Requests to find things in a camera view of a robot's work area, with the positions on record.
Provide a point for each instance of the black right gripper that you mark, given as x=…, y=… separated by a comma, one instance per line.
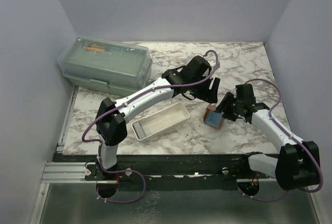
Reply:
x=223, y=104

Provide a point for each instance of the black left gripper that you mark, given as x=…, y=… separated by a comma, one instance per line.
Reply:
x=208, y=95

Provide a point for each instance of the tan leather card holder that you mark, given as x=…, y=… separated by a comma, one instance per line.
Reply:
x=212, y=118

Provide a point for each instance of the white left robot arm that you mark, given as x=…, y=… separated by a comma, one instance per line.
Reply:
x=113, y=117

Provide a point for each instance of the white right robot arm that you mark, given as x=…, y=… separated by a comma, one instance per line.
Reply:
x=298, y=163

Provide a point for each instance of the white plastic tray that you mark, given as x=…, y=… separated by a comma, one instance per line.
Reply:
x=160, y=122

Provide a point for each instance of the green translucent storage box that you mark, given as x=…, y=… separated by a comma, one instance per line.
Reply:
x=106, y=66

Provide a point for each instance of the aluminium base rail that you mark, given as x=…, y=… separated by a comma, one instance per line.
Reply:
x=66, y=173

